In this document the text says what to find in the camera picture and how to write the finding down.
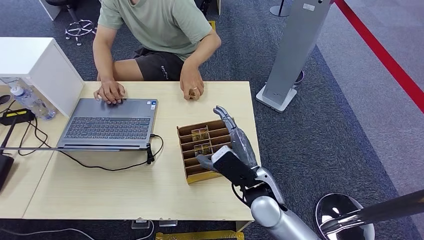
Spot person's left hand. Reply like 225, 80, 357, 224
179, 64, 205, 102

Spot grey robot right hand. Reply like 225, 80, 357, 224
196, 105, 260, 173

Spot person's right hand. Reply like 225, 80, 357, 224
93, 80, 127, 105

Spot cardboard card holder box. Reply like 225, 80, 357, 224
176, 119, 234, 185

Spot person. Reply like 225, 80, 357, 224
92, 0, 222, 105

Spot grey laptop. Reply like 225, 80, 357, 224
56, 97, 159, 152

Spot office chair with chrome base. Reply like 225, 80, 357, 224
45, 0, 97, 47

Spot clear plastic water bottle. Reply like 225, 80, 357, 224
9, 85, 57, 121

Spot white cabinet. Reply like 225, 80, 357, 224
0, 37, 86, 117

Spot dark round stanchion base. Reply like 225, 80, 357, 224
293, 70, 306, 86

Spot black adapter with yellow label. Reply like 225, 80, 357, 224
0, 108, 36, 126

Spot yellow floor strip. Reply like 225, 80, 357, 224
155, 230, 245, 240

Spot white furniture block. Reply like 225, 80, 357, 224
38, 0, 62, 21

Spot grey kiosk stand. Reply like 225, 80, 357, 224
255, 0, 333, 114

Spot grey stanchion base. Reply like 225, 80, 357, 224
269, 0, 294, 17

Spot red barrier belt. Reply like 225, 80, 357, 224
333, 0, 424, 114

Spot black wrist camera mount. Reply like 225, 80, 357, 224
211, 145, 264, 190

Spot black chair frame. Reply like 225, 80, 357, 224
196, 0, 213, 17

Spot black laptop power cable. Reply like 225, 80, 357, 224
57, 133, 165, 172

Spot black looped cable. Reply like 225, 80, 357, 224
18, 115, 51, 157

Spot white floor cable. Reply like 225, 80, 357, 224
0, 220, 156, 240

